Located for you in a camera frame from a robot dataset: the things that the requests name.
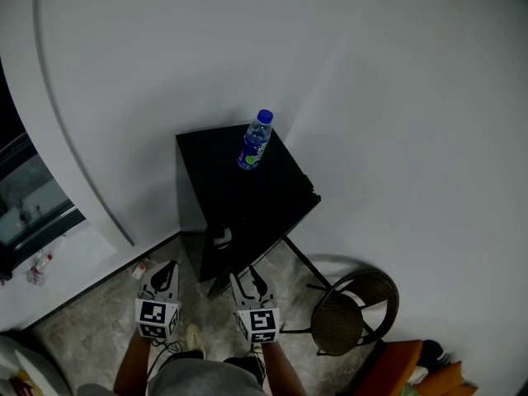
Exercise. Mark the white round dish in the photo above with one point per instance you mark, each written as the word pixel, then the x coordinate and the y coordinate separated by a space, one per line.
pixel 222 236

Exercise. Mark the person's black shorts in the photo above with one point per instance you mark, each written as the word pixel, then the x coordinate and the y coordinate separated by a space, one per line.
pixel 181 359

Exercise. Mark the person's grey shirt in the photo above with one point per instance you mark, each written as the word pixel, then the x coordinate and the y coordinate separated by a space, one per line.
pixel 206 380

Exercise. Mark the black white striped garment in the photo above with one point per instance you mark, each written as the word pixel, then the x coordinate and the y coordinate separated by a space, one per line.
pixel 436 352

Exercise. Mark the white rounded seat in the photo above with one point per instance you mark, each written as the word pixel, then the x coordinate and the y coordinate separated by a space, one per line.
pixel 41 365

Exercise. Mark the red yellow packet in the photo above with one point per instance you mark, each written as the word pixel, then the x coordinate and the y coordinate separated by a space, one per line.
pixel 20 384

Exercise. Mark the white cloth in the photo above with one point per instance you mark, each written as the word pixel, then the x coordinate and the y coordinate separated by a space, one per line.
pixel 420 373

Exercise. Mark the dark framed window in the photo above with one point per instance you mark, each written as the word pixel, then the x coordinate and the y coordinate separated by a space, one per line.
pixel 24 204

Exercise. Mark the person's left forearm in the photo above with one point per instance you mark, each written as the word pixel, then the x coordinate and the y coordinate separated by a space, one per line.
pixel 132 365

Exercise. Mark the large orange cushion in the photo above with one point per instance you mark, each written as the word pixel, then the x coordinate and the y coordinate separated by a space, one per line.
pixel 392 369

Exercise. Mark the blue cap water bottle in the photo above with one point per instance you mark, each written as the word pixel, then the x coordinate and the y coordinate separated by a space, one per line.
pixel 255 142

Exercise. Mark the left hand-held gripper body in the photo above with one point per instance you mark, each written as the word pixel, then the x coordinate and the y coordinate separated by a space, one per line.
pixel 156 318

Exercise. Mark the person's shoe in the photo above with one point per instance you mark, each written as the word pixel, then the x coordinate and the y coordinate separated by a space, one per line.
pixel 256 352
pixel 195 338

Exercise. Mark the person's left shoe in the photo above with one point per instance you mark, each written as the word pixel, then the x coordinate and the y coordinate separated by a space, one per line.
pixel 195 338

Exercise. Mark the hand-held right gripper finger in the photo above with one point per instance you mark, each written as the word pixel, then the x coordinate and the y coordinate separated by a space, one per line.
pixel 260 289
pixel 238 293

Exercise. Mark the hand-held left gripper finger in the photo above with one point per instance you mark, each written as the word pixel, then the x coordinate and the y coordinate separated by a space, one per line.
pixel 154 281
pixel 172 276

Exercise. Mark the clear bottle red cap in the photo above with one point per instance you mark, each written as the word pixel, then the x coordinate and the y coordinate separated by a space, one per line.
pixel 42 263

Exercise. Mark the small red white box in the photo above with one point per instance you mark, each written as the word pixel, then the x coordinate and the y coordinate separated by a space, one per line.
pixel 139 270

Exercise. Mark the person's right shoe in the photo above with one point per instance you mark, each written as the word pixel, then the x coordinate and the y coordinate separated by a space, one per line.
pixel 256 352

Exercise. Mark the crumpled clear plastic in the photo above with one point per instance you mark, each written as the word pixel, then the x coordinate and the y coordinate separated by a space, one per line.
pixel 35 278

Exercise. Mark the small orange cushion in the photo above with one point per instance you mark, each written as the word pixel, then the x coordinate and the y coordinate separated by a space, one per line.
pixel 445 380

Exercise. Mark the dark wicker chair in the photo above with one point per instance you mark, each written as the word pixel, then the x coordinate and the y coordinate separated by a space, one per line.
pixel 336 324

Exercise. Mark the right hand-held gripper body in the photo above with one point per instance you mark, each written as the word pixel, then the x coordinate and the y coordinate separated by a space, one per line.
pixel 260 324

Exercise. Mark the black mini fridge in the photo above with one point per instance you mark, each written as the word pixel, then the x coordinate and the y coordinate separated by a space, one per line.
pixel 214 171

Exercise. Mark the person's right forearm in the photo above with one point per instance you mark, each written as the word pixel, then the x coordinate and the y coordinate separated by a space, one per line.
pixel 282 369

